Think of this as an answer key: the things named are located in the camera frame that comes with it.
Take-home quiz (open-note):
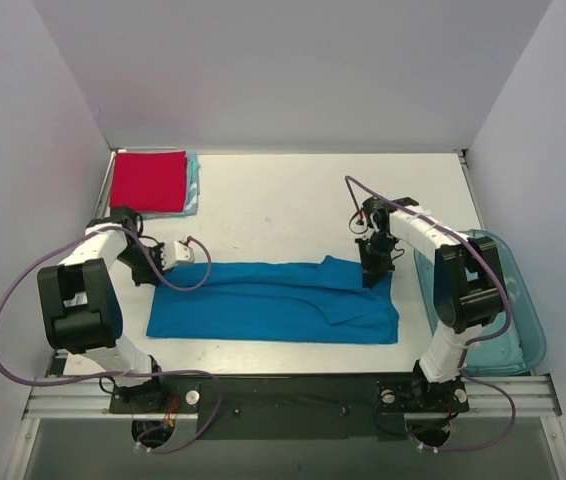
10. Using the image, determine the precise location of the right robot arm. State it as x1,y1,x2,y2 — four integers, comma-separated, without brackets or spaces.
355,197,505,409

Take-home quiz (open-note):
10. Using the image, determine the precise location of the translucent blue plastic bin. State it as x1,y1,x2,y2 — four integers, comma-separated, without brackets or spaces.
413,229,547,377

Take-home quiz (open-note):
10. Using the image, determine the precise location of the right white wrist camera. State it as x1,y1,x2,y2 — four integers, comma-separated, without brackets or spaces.
348,207,379,235

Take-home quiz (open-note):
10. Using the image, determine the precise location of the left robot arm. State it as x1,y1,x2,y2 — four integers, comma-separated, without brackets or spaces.
37,206,177,412

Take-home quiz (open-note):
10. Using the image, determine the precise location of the blue t shirt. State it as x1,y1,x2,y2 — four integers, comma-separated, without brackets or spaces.
146,256,399,345

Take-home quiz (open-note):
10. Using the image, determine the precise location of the folded light teal t shirt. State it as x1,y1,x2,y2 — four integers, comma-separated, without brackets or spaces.
141,151,200,219

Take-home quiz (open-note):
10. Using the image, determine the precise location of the aluminium frame rail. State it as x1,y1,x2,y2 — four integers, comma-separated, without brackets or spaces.
23,375,562,420

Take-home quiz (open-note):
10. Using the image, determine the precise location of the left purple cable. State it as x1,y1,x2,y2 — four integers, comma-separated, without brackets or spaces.
0,224,224,454

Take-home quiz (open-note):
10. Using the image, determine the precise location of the folded red t shirt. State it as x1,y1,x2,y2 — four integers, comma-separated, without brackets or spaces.
109,151,188,213

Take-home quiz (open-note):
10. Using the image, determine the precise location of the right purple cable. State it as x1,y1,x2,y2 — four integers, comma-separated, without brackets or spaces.
344,174,517,454

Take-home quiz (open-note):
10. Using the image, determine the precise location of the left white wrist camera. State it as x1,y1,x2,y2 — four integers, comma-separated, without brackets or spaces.
160,240,195,270

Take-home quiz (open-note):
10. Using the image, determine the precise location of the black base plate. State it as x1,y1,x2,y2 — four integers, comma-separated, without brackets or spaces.
108,372,469,441

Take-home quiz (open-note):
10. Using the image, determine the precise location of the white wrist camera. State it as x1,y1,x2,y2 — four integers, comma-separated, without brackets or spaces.
160,240,195,270
348,207,379,235

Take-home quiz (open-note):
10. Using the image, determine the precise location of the purple cable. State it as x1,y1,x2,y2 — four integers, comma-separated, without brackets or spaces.
0,224,224,454
344,174,517,454

